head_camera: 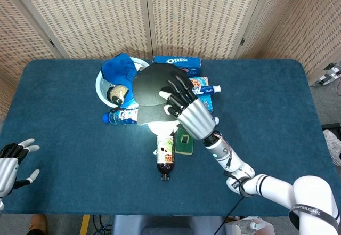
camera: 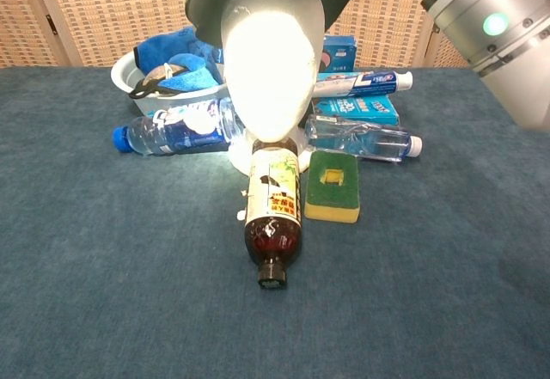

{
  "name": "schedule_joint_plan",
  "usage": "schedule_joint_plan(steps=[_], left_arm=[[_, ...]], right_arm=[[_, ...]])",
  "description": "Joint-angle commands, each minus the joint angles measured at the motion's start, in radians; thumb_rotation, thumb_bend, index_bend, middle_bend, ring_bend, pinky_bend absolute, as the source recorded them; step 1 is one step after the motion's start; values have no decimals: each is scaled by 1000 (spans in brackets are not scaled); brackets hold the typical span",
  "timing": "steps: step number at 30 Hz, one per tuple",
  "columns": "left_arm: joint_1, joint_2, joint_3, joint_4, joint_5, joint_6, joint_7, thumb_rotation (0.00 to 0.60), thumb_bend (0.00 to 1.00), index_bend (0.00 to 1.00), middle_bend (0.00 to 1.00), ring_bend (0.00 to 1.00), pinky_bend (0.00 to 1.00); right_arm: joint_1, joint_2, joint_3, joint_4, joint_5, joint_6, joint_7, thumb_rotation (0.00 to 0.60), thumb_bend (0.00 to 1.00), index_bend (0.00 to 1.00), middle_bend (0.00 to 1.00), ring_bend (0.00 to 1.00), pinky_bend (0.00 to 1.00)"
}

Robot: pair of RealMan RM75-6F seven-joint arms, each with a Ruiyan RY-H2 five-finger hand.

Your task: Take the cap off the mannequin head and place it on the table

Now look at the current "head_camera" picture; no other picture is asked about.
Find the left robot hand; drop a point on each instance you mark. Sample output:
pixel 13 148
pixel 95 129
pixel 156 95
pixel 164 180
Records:
pixel 8 168

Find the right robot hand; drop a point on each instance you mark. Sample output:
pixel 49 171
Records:
pixel 195 117

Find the black baseball cap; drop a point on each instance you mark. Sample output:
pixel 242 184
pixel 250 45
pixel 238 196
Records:
pixel 149 85

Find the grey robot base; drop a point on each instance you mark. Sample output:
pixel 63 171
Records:
pixel 165 225

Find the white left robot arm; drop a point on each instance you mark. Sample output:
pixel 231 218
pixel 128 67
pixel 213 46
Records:
pixel 1 205

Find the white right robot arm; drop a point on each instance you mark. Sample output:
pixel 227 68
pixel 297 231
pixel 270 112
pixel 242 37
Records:
pixel 266 184

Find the brown tea bottle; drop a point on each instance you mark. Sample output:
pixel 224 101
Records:
pixel 165 165

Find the blue-capped blue-label drink bottle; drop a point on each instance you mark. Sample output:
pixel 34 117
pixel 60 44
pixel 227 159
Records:
pixel 120 117

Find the clear plastic bag with label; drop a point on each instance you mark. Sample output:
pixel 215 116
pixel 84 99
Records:
pixel 250 225

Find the light blue tissue pack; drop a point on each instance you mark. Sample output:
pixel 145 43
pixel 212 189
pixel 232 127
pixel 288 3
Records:
pixel 207 103

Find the white and blue toothpaste tube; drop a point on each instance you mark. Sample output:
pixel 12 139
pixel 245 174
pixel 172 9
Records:
pixel 210 89

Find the small green box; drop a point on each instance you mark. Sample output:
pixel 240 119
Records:
pixel 183 148

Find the light blue cookie box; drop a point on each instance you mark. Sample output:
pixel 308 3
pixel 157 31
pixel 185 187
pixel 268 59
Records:
pixel 199 81

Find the blue Oreo box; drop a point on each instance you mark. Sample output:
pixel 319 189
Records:
pixel 173 60

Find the brown shoe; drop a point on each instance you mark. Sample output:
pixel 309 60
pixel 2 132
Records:
pixel 38 223

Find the blue felt tablecloth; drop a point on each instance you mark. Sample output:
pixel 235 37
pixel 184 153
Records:
pixel 80 139

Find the blue cloth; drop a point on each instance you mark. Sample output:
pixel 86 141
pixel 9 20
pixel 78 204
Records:
pixel 117 69

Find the white plastic basin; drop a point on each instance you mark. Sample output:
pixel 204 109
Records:
pixel 100 91

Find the black flat stand base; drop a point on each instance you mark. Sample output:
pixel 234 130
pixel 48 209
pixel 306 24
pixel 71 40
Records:
pixel 331 126

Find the white sneaker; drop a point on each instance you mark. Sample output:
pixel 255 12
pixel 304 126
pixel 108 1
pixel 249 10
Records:
pixel 333 144

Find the power strip with plugs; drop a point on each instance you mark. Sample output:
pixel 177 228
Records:
pixel 330 75

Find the woven folding screen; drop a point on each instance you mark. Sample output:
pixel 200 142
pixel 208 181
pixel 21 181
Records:
pixel 93 14

